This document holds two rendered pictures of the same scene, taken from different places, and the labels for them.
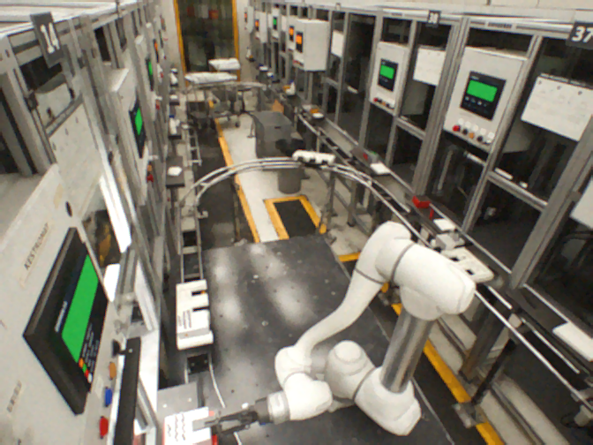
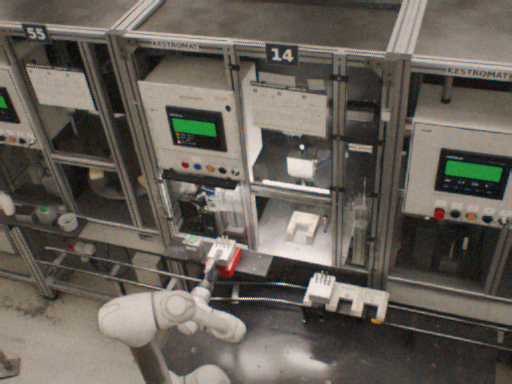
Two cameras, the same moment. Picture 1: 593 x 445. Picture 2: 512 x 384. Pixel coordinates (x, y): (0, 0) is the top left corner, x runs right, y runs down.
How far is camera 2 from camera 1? 2.31 m
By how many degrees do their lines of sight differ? 91
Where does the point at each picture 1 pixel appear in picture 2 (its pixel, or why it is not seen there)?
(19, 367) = (159, 108)
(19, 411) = (152, 113)
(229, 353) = (310, 339)
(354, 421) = not seen: outside the picture
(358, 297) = not seen: hidden behind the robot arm
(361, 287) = not seen: hidden behind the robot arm
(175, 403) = (257, 261)
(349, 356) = (202, 371)
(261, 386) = (262, 349)
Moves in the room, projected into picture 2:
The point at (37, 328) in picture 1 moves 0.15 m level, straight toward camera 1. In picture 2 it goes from (167, 108) to (131, 115)
